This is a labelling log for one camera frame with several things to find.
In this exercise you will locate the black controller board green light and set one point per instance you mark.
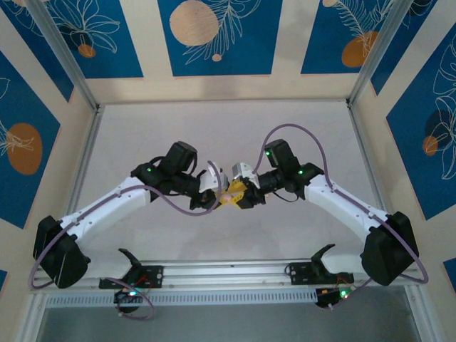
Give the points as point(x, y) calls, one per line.
point(326, 301)
point(124, 297)

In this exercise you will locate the long aluminium base rail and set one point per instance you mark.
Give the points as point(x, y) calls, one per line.
point(231, 274)

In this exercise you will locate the aluminium side frame rail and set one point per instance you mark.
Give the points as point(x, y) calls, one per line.
point(369, 160)
point(83, 160)

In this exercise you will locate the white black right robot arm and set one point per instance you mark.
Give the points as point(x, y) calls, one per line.
point(342, 203)

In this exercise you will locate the aluminium frame post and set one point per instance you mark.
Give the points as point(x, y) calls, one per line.
point(66, 53)
point(378, 53)

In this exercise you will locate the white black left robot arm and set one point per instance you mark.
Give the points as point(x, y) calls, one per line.
point(117, 199)

